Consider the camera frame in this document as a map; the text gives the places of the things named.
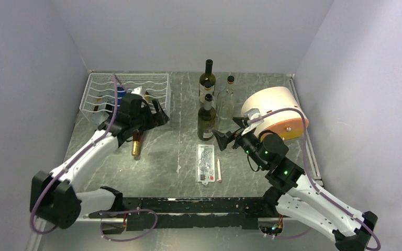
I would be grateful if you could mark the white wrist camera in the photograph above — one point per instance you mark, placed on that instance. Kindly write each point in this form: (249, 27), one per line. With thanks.
(139, 91)
(254, 119)

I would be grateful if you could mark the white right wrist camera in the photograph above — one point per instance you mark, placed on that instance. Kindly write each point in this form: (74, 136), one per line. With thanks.
(254, 119)

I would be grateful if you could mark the dark green labelled wine bottle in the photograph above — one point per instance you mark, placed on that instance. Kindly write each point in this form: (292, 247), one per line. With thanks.
(208, 74)

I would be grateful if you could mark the white pen red tip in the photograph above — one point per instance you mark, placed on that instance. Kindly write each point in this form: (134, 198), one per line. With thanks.
(219, 178)

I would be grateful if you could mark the aluminium frame rail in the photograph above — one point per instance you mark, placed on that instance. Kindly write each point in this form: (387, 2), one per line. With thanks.
(314, 165)

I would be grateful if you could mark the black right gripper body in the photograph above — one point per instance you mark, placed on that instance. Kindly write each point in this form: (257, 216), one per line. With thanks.
(250, 143)

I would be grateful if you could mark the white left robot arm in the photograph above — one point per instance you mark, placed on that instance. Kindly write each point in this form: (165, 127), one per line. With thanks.
(54, 195)

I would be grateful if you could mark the printed card package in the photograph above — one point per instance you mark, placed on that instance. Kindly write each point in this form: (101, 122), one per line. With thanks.
(205, 164)

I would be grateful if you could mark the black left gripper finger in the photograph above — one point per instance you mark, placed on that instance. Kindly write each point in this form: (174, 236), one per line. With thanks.
(159, 110)
(151, 123)

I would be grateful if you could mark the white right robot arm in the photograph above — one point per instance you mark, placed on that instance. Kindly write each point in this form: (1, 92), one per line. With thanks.
(294, 195)

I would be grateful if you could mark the dark bottle silver neck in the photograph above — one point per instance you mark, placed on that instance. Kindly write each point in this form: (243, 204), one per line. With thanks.
(206, 119)

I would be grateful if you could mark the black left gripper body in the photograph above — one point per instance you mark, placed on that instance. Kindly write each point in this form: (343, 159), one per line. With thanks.
(146, 115)

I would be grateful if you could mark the cream cylindrical drum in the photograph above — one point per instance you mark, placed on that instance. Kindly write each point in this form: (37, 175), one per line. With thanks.
(287, 124)

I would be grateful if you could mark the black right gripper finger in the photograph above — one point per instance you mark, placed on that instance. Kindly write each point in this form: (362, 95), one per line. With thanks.
(241, 122)
(222, 138)

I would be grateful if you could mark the blue wine bottle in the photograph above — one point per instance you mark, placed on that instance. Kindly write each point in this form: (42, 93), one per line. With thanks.
(121, 92)

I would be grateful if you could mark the white wire wine rack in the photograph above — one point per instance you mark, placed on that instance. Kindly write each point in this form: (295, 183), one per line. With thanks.
(99, 93)

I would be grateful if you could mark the clear bottle with cork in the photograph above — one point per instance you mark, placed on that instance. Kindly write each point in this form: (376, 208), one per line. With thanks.
(207, 87)

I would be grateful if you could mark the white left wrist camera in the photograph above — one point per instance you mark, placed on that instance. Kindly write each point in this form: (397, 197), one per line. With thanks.
(139, 91)

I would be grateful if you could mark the brown bottle gold foil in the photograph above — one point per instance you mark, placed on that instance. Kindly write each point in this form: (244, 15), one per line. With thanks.
(137, 138)

